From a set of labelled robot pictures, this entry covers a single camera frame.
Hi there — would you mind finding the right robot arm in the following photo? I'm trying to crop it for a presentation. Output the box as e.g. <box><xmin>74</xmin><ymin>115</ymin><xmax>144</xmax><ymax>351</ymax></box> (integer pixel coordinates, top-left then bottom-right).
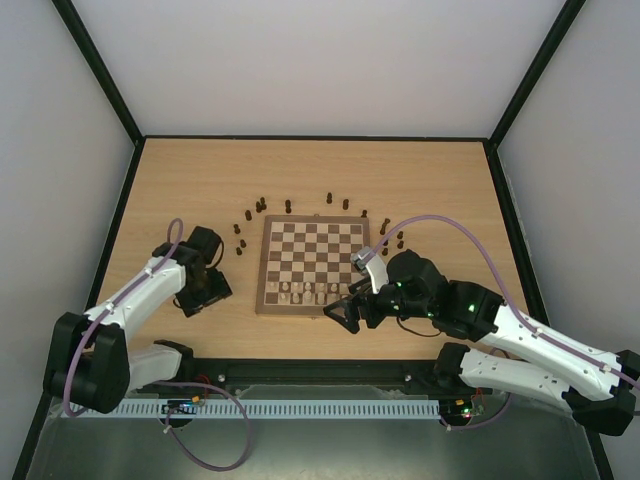
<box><xmin>323</xmin><ymin>248</ymin><xmax>639</xmax><ymax>436</ymax></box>

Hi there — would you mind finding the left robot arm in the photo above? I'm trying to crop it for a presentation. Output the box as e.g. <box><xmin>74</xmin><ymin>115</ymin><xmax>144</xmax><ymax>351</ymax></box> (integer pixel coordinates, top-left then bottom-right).
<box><xmin>43</xmin><ymin>226</ymin><xmax>232</xmax><ymax>417</ymax></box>

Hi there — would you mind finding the wooden chess board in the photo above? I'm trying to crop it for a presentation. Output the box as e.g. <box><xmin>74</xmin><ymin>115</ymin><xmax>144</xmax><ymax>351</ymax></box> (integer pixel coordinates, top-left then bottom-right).
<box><xmin>255</xmin><ymin>215</ymin><xmax>370</xmax><ymax>318</ymax></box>

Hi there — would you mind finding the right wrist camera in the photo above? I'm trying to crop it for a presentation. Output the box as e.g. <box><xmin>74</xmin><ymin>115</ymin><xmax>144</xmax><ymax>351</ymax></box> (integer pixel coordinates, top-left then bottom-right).
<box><xmin>351</xmin><ymin>246</ymin><xmax>389</xmax><ymax>294</ymax></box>

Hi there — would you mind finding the black aluminium frame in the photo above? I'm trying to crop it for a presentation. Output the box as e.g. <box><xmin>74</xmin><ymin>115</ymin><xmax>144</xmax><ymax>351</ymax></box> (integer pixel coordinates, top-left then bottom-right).
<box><xmin>12</xmin><ymin>1</ymin><xmax>614</xmax><ymax>479</ymax></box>

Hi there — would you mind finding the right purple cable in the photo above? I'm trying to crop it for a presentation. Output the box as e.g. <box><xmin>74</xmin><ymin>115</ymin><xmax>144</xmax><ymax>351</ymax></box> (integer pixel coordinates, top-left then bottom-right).
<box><xmin>372</xmin><ymin>214</ymin><xmax>640</xmax><ymax>432</ymax></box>

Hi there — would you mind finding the light blue cable duct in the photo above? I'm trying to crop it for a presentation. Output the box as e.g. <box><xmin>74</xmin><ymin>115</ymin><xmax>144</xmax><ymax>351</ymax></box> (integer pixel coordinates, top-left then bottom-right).
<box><xmin>81</xmin><ymin>398</ymin><xmax>440</xmax><ymax>420</ymax></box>

